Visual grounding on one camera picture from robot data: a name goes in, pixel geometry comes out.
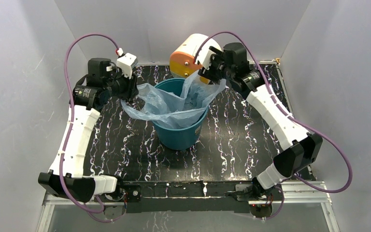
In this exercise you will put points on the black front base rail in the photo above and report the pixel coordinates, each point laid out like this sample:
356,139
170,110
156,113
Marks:
195,196

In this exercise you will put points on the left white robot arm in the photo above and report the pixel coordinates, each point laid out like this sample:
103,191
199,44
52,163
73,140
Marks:
89,98

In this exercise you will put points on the white drawer box orange front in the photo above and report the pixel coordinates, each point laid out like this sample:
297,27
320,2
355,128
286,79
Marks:
183,61

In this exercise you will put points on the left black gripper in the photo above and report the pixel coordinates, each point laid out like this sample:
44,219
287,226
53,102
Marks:
131,89

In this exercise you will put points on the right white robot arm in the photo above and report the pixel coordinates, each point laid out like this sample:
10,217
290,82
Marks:
300,147

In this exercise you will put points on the teal plastic trash bin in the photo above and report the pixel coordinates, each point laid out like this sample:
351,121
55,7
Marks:
179,138

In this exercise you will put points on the light blue plastic bag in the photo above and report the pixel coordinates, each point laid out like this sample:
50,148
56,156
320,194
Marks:
175,111

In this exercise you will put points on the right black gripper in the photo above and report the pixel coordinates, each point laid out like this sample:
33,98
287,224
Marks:
208,74

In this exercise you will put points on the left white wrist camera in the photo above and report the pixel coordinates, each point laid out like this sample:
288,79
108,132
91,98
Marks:
126,63

